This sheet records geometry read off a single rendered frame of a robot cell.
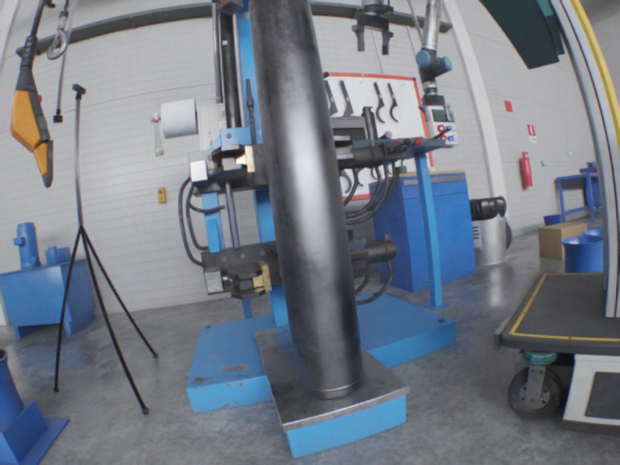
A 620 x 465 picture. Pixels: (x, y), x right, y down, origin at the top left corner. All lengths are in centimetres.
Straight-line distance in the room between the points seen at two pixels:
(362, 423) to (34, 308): 287
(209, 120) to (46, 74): 286
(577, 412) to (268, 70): 127
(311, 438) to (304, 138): 85
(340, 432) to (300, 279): 48
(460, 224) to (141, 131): 329
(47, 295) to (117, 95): 223
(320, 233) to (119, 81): 341
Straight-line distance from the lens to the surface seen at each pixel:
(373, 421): 102
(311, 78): 93
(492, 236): 322
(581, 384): 91
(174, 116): 223
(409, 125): 409
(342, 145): 132
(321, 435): 98
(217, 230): 142
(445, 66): 184
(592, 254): 198
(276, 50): 97
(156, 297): 343
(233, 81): 179
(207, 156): 149
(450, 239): 273
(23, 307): 332
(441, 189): 268
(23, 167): 423
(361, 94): 391
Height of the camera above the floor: 69
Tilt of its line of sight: 2 degrees down
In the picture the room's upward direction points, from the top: 8 degrees counter-clockwise
